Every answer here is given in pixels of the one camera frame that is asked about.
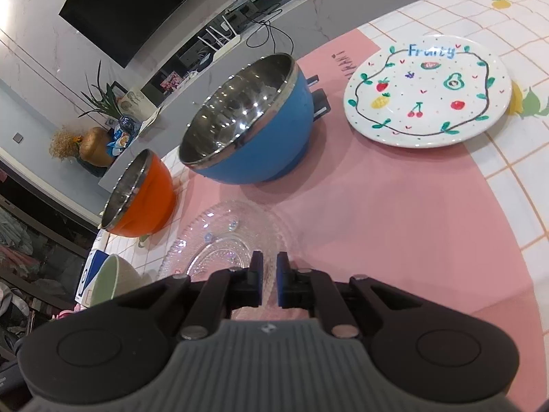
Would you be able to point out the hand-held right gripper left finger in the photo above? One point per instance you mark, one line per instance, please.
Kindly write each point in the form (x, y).
(257, 279)

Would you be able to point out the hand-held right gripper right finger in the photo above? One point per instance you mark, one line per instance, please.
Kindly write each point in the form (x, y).
(283, 279)

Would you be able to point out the clear glass plate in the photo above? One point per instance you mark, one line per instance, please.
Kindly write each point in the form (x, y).
(223, 231)

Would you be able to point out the stainless steel bowl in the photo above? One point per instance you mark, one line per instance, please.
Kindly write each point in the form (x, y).
(150, 206)

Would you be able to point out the white fruit print plate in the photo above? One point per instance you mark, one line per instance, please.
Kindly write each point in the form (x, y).
(429, 94)

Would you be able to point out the pink and lemon print tablecloth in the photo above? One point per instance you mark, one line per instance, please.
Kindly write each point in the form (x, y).
(386, 223)

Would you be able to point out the green ceramic bowl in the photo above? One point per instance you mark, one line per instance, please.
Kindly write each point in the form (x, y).
(124, 274)

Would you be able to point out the blue and white box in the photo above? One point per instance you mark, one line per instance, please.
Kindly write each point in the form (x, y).
(88, 274)

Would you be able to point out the blue snack packet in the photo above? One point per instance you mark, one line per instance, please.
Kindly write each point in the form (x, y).
(122, 135)

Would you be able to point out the gold vase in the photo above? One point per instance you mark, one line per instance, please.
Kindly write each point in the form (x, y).
(94, 148)

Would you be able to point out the pink picture card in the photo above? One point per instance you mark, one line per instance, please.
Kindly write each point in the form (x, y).
(170, 81)

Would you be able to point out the pile of clothes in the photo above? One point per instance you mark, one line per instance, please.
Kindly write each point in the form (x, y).
(25, 257)

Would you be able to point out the white router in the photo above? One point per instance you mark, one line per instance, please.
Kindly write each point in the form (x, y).
(227, 47)

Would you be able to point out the dried flower bunch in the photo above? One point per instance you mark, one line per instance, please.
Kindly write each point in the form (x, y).
(64, 143)

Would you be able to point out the spiky potted plant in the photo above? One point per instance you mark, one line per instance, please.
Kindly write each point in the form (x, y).
(103, 101)

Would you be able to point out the black television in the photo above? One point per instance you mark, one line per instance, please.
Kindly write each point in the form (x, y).
(128, 8)

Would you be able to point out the wall switch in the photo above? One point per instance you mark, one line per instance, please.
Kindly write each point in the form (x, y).
(18, 137)

